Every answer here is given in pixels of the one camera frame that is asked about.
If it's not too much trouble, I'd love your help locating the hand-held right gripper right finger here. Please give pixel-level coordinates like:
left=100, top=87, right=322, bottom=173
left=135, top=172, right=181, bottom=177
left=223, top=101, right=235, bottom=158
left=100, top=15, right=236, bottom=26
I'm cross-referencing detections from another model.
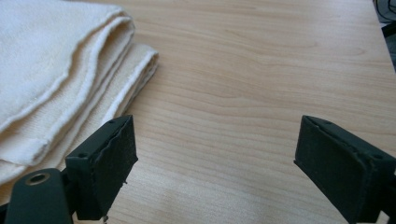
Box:
left=293, top=115, right=396, bottom=224

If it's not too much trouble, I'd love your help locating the black cable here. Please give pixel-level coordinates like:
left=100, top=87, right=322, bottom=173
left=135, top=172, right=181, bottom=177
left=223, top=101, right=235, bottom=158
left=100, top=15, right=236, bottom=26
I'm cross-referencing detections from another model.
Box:
left=374, top=0, right=396, bottom=21

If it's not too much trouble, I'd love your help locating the cream cloth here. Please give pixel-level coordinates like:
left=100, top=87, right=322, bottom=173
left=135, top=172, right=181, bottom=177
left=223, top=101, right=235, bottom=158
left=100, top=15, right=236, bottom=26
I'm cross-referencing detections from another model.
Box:
left=0, top=0, right=160, bottom=206

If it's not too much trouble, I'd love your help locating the dark object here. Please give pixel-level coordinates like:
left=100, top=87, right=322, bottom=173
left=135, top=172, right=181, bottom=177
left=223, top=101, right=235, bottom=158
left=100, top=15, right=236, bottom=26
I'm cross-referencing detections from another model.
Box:
left=381, top=21, right=396, bottom=74

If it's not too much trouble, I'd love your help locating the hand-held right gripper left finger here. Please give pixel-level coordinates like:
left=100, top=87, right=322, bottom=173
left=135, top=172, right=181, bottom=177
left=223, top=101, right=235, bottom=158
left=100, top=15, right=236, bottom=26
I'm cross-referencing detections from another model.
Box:
left=64, top=114, right=139, bottom=221

